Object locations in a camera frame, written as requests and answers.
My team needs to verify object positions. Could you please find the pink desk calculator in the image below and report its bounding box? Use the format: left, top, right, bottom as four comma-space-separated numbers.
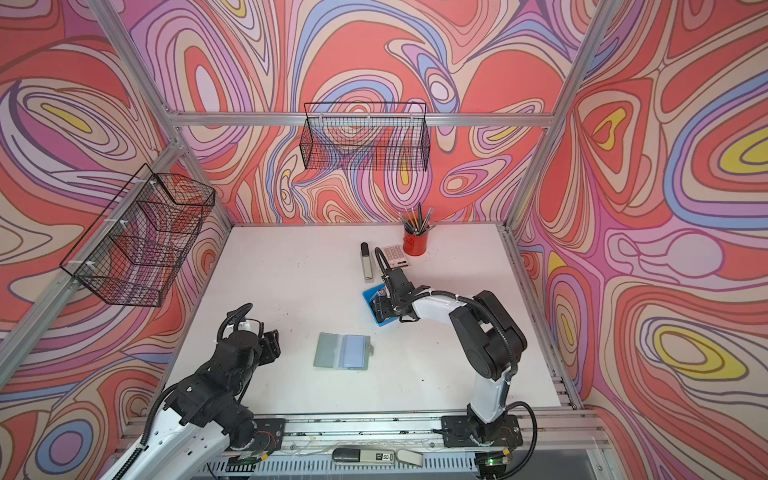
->
382, 245, 410, 268

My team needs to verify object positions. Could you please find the red metal pencil bucket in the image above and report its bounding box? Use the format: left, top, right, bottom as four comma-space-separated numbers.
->
403, 231, 428, 257

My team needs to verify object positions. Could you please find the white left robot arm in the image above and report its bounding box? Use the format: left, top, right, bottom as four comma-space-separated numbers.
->
103, 303, 281, 479

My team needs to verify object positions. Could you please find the grey handheld device on rail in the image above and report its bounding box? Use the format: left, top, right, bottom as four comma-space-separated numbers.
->
331, 447, 425, 467

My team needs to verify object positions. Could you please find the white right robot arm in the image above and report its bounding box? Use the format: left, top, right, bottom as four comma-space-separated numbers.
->
368, 267, 528, 448

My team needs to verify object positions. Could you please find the mint green card holder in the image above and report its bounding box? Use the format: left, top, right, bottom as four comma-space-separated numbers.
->
313, 332, 373, 371

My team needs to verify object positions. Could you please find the black wire basket wall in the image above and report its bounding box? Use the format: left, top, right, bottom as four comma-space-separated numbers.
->
299, 101, 431, 172
59, 164, 216, 307

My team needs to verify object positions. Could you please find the beige stapler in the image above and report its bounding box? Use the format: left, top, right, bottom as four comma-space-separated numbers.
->
360, 242, 374, 283

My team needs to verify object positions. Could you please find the blue plastic card tray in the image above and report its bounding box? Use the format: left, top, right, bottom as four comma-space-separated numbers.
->
362, 284, 399, 327

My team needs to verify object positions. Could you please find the black wire basket left wall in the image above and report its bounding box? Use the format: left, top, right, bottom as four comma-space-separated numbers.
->
59, 164, 216, 307

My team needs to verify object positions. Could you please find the black wire basket back wall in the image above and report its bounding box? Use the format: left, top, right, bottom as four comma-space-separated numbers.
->
299, 101, 431, 172

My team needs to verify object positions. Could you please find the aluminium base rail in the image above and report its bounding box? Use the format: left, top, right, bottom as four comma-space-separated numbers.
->
190, 407, 622, 479

